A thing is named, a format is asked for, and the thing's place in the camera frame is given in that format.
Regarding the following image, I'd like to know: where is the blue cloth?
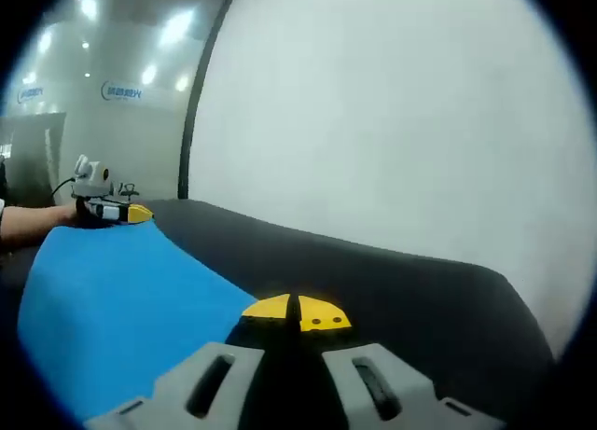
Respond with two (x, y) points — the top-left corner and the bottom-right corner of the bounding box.
(17, 216), (261, 421)

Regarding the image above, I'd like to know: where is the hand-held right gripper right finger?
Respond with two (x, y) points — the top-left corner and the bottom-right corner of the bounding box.
(296, 294), (508, 430)

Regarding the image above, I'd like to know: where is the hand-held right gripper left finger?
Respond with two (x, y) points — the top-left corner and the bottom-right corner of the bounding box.
(85, 293), (298, 430)

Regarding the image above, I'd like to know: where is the black office chair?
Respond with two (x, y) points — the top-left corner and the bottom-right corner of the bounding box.
(116, 181), (141, 203)

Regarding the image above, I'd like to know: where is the black partition frame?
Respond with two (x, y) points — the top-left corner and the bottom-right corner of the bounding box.
(177, 0), (235, 201)

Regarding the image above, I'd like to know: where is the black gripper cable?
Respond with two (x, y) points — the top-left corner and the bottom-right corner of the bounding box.
(49, 176), (78, 200)

